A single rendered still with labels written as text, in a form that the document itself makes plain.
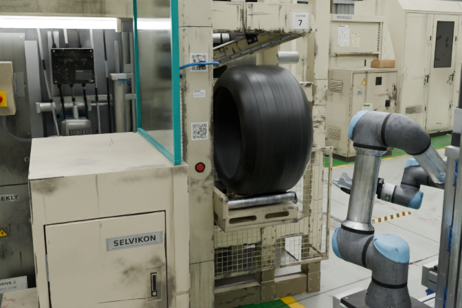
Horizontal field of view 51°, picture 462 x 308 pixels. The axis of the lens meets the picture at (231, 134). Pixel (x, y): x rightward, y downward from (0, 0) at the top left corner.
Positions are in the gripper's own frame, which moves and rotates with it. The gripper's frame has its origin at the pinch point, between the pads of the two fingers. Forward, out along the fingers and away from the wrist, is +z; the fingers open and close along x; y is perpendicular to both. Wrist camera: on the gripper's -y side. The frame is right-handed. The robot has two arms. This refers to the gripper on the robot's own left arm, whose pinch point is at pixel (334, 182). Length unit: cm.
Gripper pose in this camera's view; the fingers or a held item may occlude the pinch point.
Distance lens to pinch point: 213.6
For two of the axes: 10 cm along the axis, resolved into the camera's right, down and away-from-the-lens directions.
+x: -4.8, 4.8, -7.3
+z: -8.8, -2.2, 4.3
